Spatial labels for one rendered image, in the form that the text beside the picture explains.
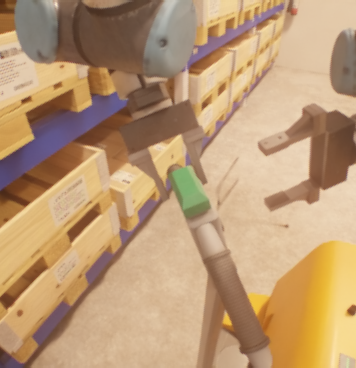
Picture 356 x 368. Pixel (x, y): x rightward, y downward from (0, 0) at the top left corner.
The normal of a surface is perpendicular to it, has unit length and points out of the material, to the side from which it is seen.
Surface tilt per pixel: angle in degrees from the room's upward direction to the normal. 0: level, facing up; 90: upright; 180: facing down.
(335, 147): 90
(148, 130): 62
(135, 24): 110
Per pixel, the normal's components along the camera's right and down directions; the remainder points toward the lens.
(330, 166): 0.27, 0.61
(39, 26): -0.57, 0.36
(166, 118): 0.11, 0.19
